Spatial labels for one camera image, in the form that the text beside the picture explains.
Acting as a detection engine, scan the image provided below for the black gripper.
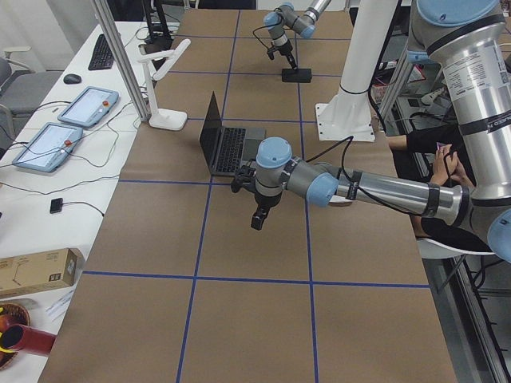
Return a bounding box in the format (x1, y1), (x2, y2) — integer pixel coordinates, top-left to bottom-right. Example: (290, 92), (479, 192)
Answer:
(251, 191), (282, 231)
(278, 42), (298, 71)

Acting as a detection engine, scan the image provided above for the white chair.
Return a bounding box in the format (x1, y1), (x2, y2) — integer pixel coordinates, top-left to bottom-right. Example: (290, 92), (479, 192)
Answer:
(417, 238), (495, 259)

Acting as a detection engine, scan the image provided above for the small black device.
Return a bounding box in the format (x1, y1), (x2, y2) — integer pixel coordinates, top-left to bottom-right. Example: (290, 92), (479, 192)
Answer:
(50, 198), (64, 214)

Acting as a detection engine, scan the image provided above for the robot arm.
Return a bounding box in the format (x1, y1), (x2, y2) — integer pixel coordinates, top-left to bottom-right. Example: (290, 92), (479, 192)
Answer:
(263, 0), (331, 74)
(251, 1), (510, 260)

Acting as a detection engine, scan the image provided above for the teach pendant tablet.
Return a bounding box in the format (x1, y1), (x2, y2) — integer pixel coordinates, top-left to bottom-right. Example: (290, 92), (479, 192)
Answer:
(12, 123), (83, 173)
(57, 86), (119, 128)

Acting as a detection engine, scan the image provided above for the grey office chair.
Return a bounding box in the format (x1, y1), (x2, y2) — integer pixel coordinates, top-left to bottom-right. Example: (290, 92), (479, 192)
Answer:
(1, 45), (60, 136)

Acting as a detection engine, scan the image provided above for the near teach pendant tablet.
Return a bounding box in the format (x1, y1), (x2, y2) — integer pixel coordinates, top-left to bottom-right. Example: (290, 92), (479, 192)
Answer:
(12, 123), (83, 173)

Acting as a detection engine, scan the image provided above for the black keyboard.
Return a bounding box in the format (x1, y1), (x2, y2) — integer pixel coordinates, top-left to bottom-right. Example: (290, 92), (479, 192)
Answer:
(88, 34), (114, 71)

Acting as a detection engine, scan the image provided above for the black desk mouse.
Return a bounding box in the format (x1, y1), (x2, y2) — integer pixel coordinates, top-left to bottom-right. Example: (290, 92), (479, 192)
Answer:
(63, 73), (82, 85)

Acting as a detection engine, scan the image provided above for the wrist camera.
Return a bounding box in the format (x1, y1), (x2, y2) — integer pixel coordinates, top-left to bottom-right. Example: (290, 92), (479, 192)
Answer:
(231, 165), (256, 194)

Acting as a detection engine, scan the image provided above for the white desk lamp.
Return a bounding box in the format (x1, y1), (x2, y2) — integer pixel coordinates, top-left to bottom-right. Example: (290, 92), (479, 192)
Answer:
(137, 38), (192, 131)

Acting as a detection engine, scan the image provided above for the black mouse pad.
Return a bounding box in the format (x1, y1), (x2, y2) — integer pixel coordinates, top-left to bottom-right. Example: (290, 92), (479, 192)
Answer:
(281, 69), (312, 83)

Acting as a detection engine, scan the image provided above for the grey laptop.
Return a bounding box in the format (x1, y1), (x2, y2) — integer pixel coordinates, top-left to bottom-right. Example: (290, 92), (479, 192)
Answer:
(200, 93), (267, 176)

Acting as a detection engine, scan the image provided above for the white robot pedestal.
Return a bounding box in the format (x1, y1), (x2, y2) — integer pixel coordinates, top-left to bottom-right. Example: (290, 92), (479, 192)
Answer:
(315, 0), (400, 142)

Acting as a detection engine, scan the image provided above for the wicker basket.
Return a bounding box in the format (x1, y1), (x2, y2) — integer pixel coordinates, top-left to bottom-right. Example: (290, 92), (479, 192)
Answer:
(0, 302), (32, 370)

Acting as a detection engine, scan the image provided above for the aluminium frame post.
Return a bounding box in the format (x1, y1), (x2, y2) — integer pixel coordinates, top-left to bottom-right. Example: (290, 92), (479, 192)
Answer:
(91, 0), (150, 121)

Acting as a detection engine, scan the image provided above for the far teach pendant tablet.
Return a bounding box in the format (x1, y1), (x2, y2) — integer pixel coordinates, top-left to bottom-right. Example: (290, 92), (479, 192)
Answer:
(57, 86), (119, 128)

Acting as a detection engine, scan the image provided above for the white computer mouse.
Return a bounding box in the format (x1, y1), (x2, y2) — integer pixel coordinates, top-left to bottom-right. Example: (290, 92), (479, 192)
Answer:
(328, 195), (352, 207)

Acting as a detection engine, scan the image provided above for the red cylinder object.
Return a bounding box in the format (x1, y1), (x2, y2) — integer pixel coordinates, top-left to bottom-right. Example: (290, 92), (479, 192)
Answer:
(1, 324), (56, 357)

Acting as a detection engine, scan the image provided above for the cardboard box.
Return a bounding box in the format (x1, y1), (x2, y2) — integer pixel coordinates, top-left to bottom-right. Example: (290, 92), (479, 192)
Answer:
(1, 248), (83, 298)

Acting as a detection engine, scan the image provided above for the person in black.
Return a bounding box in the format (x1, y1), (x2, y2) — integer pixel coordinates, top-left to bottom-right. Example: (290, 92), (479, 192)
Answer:
(387, 124), (510, 261)

